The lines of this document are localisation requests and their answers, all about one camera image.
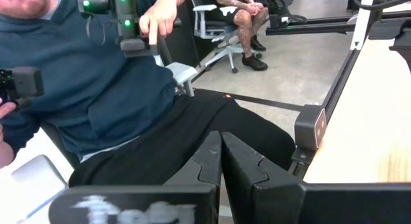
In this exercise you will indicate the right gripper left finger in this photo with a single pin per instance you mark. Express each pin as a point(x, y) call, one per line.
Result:
point(199, 192)

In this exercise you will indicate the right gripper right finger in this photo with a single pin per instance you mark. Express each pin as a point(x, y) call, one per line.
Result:
point(257, 192)

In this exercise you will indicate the person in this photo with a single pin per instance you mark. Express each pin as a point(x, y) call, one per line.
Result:
point(247, 25)
point(96, 89)

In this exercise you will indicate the grey white office chair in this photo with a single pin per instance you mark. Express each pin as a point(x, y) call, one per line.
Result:
point(205, 28)

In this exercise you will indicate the black bag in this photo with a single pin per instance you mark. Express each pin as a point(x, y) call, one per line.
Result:
point(282, 12)

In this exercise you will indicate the silver aluminium extrusion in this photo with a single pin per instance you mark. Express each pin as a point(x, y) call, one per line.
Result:
point(362, 25)

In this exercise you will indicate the black table-level camera box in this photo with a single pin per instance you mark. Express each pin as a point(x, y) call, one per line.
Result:
point(308, 127)

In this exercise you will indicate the black table edge frame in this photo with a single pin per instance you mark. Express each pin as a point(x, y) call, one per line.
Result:
point(340, 79)

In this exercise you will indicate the black rig frame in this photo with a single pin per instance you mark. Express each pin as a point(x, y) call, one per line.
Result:
point(305, 29)

